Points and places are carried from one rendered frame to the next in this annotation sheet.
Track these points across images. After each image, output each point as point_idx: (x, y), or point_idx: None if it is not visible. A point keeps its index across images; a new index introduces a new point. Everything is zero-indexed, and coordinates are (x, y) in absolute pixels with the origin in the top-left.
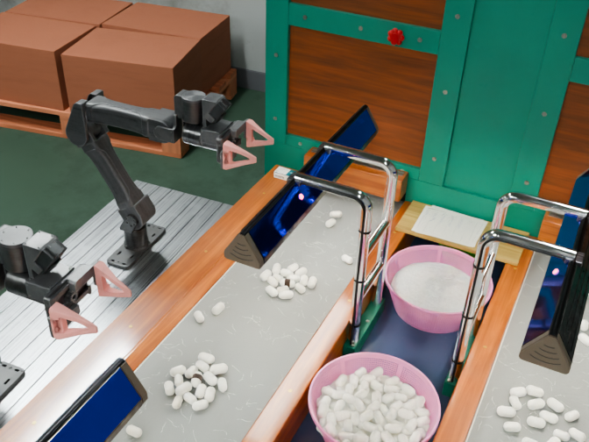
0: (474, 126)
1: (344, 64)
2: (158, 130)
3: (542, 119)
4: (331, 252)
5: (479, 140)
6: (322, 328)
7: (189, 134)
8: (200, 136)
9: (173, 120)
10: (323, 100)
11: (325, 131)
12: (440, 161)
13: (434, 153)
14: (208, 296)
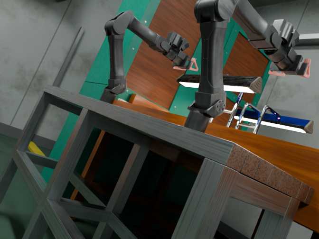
0: (188, 97)
1: (156, 62)
2: (164, 42)
3: None
4: None
5: (188, 103)
6: None
7: (173, 50)
8: (177, 53)
9: (169, 41)
10: (143, 74)
11: (138, 87)
12: (176, 108)
13: (175, 105)
14: None
